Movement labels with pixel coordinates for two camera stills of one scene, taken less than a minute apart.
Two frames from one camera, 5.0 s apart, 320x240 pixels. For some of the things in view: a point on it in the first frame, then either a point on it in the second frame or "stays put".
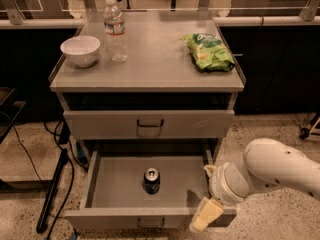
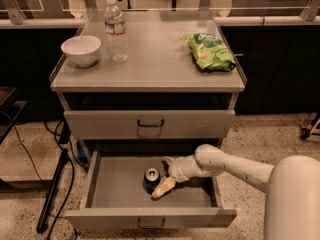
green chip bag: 209,52 stays put
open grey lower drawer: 114,198 stays put
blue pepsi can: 151,181 stays put
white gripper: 218,183 -> 176,170
